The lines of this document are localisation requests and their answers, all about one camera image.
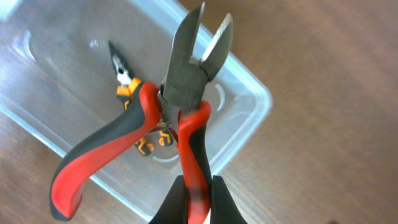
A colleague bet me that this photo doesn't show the yellow black long-nose pliers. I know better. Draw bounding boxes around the yellow black long-nose pliers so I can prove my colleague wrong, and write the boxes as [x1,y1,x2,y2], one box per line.
[108,40,174,147]

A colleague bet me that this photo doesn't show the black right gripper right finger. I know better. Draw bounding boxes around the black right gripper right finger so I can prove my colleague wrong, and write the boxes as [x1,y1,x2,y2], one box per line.
[210,175,247,224]

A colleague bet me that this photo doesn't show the red handled cutting pliers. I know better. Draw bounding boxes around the red handled cutting pliers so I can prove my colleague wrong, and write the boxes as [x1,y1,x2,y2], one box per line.
[49,5,233,223]

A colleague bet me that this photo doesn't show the clear plastic container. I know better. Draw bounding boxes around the clear plastic container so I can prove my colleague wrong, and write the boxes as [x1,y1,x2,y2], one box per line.
[1,0,272,221]

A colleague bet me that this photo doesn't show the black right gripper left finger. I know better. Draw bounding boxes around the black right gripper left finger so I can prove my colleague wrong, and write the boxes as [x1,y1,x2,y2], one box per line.
[149,175,188,224]

